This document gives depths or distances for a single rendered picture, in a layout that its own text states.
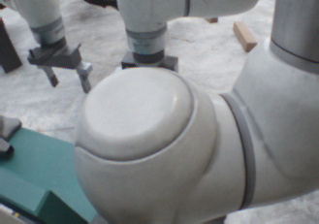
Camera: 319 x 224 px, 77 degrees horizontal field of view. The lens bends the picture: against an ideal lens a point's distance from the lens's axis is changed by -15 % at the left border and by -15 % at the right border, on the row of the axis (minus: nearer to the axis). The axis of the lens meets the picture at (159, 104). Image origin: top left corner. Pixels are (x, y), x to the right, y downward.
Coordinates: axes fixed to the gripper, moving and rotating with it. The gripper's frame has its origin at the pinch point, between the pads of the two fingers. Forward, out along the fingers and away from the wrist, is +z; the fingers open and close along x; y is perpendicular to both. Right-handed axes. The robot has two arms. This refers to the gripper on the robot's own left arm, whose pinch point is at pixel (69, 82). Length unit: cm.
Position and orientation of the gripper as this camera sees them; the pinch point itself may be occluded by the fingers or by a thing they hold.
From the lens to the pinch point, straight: 76.2
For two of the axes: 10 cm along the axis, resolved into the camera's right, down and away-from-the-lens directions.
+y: 2.8, -7.2, 6.4
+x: -9.6, -1.8, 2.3
